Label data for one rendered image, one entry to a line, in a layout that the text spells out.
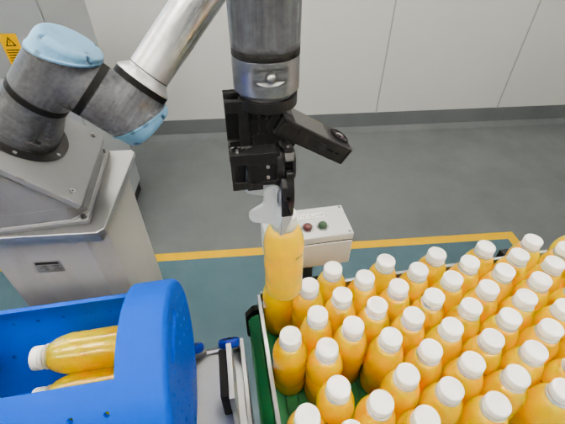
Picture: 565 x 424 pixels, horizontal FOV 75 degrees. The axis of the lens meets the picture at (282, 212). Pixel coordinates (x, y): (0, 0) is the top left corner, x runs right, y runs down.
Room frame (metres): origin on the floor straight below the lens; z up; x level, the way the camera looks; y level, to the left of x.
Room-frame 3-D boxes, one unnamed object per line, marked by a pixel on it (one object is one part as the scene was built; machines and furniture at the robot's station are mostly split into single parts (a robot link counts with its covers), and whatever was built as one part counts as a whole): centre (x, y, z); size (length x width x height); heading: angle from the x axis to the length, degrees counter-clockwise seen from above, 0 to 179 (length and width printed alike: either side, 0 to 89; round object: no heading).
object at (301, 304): (0.46, -0.05, 0.98); 0.07 x 0.07 x 0.17
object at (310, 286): (0.46, -0.05, 1.07); 0.04 x 0.04 x 0.02
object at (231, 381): (0.30, 0.10, 0.99); 0.10 x 0.02 x 0.12; 10
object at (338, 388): (0.26, -0.09, 1.07); 0.04 x 0.04 x 0.02
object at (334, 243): (0.62, -0.05, 1.05); 0.20 x 0.10 x 0.10; 100
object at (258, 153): (0.41, 0.03, 1.44); 0.09 x 0.08 x 0.12; 100
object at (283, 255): (0.42, 0.00, 1.21); 0.07 x 0.07 x 0.17
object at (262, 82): (0.41, 0.02, 1.52); 0.08 x 0.08 x 0.05
